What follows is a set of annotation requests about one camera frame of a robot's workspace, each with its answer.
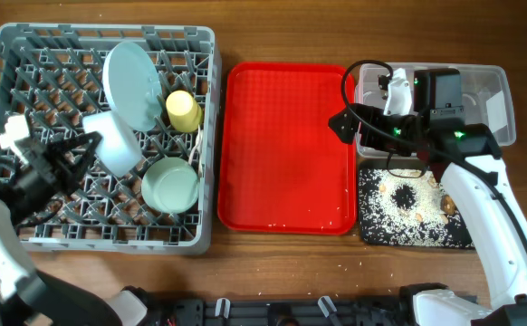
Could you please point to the light blue plate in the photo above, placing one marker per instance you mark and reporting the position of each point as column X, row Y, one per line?
column 131, row 85

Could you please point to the grey dishwasher rack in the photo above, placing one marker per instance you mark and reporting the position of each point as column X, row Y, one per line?
column 52, row 73

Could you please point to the red plastic tray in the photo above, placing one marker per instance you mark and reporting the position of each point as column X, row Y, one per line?
column 282, row 169

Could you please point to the yellow plastic cup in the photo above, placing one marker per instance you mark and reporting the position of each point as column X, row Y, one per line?
column 184, row 113

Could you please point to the white plastic fork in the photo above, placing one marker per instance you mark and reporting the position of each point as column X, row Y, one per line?
column 197, row 146

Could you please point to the black plastic tray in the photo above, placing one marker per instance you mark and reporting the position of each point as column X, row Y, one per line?
column 367, row 240

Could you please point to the clear plastic bin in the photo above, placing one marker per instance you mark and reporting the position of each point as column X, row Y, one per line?
column 486, row 94

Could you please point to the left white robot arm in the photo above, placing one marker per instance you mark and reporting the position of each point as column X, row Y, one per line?
column 26, row 291

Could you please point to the light green bowl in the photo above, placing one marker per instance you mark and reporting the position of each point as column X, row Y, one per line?
column 170, row 186

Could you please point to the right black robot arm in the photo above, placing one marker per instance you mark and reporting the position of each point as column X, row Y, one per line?
column 426, row 117

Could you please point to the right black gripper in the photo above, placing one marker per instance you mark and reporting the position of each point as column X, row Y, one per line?
column 347, row 136

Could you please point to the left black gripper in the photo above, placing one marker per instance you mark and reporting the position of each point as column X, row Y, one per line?
column 46, row 157

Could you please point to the small blue food bowl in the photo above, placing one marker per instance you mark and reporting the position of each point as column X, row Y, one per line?
column 119, row 150

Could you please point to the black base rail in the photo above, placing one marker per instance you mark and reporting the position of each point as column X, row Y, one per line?
column 375, row 310

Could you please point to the spilled rice and food scraps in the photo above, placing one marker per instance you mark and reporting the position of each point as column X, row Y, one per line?
column 408, row 208

